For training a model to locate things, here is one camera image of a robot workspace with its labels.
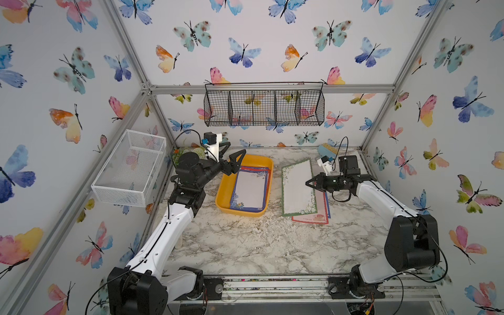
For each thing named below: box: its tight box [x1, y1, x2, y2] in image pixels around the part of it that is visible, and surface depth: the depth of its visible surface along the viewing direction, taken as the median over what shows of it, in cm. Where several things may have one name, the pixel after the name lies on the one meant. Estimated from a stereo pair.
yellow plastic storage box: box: [215, 154, 274, 218], surface depth 100 cm
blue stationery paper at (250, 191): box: [229, 169, 269, 213], surface depth 104 cm
